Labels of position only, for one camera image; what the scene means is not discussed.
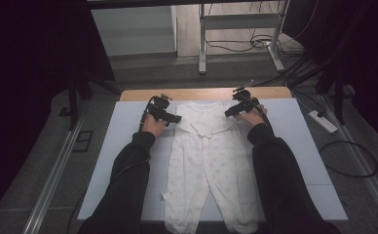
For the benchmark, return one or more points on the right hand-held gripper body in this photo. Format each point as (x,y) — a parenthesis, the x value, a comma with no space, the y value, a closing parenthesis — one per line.
(247,99)

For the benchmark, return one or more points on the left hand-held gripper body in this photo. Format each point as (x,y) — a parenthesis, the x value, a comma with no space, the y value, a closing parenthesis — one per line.
(158,105)

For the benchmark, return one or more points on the white baby romper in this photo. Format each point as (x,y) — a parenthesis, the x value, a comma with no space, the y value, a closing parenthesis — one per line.
(209,169)

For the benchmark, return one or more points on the person's left hand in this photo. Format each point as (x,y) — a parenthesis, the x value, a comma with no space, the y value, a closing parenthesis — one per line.
(154,125)

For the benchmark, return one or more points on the person's right hand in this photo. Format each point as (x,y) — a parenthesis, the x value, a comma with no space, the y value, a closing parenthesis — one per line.
(253,118)

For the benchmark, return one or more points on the wooden table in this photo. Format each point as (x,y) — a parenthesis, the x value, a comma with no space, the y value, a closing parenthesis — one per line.
(193,94)

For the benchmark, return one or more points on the pale blue table mat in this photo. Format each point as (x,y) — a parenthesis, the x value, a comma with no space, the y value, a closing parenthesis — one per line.
(122,120)

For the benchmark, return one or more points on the white metal stand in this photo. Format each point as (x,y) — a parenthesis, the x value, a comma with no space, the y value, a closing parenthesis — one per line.
(203,39)

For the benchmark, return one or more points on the grey cabinet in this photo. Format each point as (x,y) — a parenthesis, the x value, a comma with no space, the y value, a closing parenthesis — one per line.
(135,32)

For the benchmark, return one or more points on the white power strip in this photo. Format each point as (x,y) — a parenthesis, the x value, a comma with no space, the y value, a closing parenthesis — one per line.
(323,122)

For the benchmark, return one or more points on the dark floor socket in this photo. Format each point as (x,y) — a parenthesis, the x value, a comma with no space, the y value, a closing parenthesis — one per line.
(83,141)

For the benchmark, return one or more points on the black stand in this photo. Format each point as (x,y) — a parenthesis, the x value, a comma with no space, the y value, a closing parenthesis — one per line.
(74,104)
(339,97)

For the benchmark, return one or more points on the dark curtain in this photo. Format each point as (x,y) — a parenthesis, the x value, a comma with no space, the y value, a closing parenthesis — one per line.
(365,65)
(31,65)

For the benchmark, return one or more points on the aluminium rail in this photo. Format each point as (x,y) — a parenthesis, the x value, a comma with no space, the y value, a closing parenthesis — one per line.
(54,182)
(369,175)

